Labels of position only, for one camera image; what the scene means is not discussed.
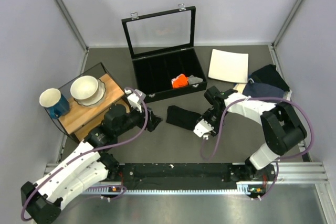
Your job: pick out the wooden black-framed shelf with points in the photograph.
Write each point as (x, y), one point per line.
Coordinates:
(81, 119)

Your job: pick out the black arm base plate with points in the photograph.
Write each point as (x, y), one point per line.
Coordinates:
(183, 176)

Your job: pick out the white cloth in pile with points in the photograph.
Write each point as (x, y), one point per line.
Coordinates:
(287, 95)

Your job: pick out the beige cloth in pile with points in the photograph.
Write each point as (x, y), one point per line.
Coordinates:
(240, 87)

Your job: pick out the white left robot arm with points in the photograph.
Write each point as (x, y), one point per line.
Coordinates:
(88, 164)

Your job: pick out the navy blue underwear in pile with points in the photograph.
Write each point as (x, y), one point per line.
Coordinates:
(258, 90)

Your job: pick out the grey slotted cable duct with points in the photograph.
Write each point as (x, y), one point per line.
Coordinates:
(238, 189)

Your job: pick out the black glass-lid storage box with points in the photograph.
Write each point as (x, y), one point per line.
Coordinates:
(161, 46)

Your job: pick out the grey rolled underwear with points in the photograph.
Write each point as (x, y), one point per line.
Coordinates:
(194, 80)

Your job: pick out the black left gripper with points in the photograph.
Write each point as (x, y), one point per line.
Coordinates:
(153, 120)

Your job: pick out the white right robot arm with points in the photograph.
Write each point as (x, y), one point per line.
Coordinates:
(280, 123)

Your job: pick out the white ceramic bowl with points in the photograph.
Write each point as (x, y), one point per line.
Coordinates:
(84, 87)

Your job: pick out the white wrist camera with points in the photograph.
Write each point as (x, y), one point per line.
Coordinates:
(135, 98)
(203, 129)

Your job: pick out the black underwear in pile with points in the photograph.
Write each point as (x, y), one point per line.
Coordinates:
(269, 75)

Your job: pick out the white square plate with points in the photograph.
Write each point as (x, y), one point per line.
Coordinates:
(228, 66)

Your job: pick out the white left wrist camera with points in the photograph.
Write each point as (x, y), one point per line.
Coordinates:
(135, 98)

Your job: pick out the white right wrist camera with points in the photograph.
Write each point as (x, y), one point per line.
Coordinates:
(203, 129)

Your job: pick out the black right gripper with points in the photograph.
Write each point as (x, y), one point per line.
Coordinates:
(217, 127)

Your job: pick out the orange rolled underwear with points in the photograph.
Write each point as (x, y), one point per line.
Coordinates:
(179, 81)

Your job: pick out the blue mug white inside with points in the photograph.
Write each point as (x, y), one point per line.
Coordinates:
(54, 102)

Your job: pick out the black underwear beige waistband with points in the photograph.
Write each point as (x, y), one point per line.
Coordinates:
(182, 118)

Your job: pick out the white scalloped saucer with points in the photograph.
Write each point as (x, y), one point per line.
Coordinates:
(96, 99)

